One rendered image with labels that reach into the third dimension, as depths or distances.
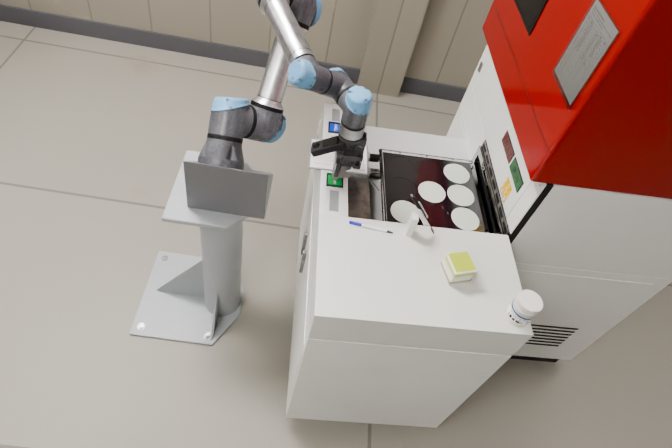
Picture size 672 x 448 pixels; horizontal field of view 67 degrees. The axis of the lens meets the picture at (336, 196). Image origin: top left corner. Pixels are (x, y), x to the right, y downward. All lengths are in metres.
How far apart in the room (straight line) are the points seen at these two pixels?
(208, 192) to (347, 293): 0.57
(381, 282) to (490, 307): 0.32
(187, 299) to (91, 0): 2.20
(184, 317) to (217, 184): 0.96
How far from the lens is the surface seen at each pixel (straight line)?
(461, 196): 1.88
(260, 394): 2.32
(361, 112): 1.44
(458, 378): 1.83
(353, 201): 1.75
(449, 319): 1.49
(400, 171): 1.87
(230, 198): 1.68
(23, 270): 2.75
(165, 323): 2.45
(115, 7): 3.84
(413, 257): 1.56
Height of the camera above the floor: 2.20
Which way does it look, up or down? 49 degrees down
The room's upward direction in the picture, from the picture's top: 14 degrees clockwise
